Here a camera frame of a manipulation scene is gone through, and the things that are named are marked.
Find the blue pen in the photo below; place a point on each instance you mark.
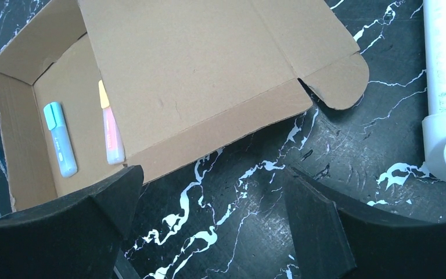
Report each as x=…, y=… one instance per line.
x=56, y=124

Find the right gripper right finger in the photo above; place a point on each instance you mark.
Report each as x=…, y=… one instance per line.
x=337, y=236

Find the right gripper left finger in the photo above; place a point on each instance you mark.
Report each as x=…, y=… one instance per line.
x=75, y=236

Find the orange small object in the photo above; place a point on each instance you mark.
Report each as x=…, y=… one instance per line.
x=115, y=153

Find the brown cardboard box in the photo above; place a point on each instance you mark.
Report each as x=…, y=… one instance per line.
x=183, y=78

